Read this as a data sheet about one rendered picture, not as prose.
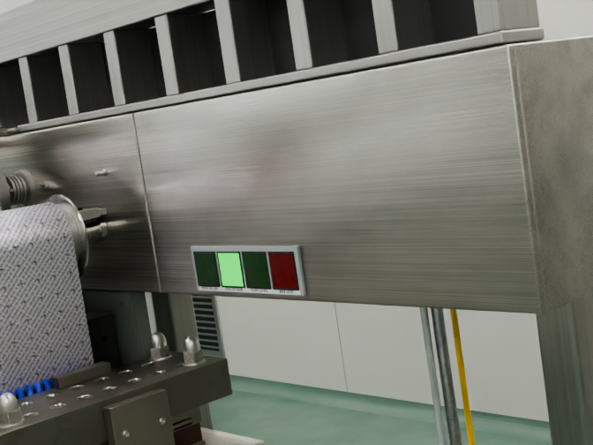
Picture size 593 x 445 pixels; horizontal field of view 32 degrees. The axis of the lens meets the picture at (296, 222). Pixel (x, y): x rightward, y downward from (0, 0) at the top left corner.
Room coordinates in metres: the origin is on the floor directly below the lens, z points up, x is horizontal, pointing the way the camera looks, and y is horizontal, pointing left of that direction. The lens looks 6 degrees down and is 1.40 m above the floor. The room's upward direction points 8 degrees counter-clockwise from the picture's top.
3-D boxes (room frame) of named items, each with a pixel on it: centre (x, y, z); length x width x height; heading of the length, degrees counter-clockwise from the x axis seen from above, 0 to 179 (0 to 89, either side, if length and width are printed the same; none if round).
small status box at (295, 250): (1.50, 0.09, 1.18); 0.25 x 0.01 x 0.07; 41
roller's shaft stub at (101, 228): (1.77, 0.37, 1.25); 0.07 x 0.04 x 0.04; 131
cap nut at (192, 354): (1.62, 0.19, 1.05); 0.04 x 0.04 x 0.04
